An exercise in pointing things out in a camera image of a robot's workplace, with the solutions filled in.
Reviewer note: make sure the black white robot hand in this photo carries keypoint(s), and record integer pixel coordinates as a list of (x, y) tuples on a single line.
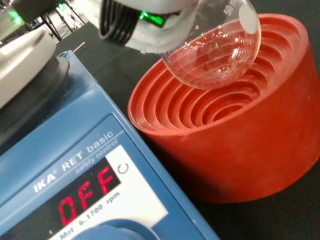
[(155, 37)]

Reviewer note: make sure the thin metal probe rod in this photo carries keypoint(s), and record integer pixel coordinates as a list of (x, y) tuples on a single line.
[(79, 47)]

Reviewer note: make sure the black tripod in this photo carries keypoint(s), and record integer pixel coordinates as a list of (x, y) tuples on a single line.
[(53, 27)]

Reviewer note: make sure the blue base heater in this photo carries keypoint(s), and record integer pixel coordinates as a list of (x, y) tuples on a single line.
[(75, 120)]

